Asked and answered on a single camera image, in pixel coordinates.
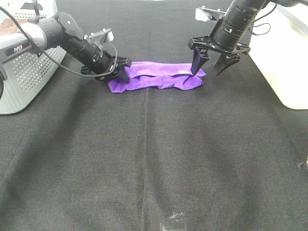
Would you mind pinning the white storage bin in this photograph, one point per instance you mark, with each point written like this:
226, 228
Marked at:
279, 48

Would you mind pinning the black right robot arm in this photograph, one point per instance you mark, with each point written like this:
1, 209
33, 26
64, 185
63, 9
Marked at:
225, 36

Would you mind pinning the black table cover cloth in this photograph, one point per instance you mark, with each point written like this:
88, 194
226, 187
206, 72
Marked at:
226, 155

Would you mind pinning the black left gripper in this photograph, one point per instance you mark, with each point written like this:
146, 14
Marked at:
116, 71

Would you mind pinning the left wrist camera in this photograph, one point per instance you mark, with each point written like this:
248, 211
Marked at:
101, 37

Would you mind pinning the grey perforated laundry basket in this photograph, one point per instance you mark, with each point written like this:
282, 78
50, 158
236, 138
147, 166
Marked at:
24, 76

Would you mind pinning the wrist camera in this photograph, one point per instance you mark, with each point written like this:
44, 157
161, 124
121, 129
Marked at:
205, 14
101, 37

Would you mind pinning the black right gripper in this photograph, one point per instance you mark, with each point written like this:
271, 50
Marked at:
201, 46

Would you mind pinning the brown cloth in basket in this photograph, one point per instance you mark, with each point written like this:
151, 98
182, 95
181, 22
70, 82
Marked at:
8, 27

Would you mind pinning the purple microfiber towel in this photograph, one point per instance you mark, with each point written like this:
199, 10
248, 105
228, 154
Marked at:
160, 75

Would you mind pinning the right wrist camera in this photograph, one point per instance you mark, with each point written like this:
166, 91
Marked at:
205, 14

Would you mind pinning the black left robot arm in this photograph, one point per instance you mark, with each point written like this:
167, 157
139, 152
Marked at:
62, 30

